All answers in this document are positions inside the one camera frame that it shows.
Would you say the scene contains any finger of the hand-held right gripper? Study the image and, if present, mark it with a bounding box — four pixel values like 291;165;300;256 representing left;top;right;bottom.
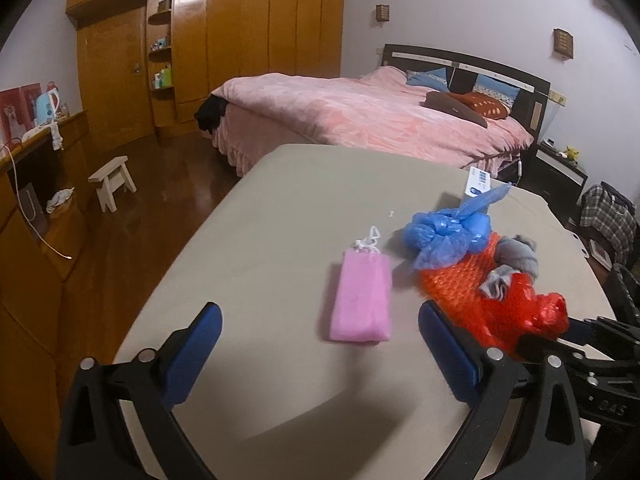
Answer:
517;335;618;364
567;317;640;347

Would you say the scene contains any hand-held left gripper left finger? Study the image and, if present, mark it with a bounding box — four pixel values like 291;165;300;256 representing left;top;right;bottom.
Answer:
55;302;223;480

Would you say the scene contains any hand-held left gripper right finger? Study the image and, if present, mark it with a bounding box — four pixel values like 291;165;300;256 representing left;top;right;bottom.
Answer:
418;301;586;480

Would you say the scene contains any red plastic bag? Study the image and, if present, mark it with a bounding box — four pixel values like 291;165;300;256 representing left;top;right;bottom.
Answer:
480;272;570;350

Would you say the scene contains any pink sponge with cord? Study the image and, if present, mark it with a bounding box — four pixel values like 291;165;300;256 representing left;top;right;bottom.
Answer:
328;226;393;344

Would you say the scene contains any orange foam net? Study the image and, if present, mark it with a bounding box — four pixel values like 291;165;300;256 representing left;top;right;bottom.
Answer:
417;230;531;361

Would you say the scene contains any plaid cloth on chair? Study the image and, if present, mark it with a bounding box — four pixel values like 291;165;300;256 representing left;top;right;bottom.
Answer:
580;183;639;261

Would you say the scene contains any grey sock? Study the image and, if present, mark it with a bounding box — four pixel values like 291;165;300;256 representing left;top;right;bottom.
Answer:
479;234;540;302

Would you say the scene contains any blue plastic bag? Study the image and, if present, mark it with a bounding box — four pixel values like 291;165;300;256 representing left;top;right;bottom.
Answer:
404;181;512;273

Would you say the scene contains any black and white nightstand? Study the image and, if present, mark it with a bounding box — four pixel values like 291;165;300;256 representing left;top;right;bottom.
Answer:
525;140;589;211

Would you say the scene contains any blue and white box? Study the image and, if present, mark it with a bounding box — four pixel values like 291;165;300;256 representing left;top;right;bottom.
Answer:
462;165;494;201

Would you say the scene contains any wooden dresser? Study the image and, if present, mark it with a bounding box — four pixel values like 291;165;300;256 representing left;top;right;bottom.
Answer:
0;110;92;411

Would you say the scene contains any small wooden stool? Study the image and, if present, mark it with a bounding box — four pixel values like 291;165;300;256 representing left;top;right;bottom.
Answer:
88;156;137;212

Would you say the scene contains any white crumpled cloth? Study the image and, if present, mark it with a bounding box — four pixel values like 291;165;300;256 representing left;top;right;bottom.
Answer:
46;187;76;212

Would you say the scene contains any black cloth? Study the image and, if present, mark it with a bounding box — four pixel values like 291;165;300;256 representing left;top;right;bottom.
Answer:
195;95;231;136

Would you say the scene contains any brown pillow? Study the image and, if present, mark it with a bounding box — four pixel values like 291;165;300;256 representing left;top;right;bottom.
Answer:
425;91;488;128

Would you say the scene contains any red dotted pillow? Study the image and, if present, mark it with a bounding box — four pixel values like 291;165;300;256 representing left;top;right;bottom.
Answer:
446;91;512;120

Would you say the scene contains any dark wooden bed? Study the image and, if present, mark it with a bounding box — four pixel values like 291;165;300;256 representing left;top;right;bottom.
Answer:
195;44;552;178

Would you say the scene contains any pink blanket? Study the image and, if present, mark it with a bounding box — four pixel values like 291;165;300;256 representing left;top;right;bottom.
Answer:
212;67;535;177

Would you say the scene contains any blue pillow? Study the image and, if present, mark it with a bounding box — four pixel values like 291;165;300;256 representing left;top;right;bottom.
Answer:
472;74;521;107
406;67;449;93

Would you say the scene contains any light blue kettle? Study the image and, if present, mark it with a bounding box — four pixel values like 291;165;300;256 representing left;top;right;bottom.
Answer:
34;87;63;126

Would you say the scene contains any red picture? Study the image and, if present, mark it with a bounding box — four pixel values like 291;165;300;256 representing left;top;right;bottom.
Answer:
0;83;42;147

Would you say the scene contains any wooden wardrobe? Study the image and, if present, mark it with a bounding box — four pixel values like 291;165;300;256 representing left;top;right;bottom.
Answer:
65;0;347;153

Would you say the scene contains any thin white cable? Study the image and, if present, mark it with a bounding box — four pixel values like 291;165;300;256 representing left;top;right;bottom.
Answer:
0;142;73;261

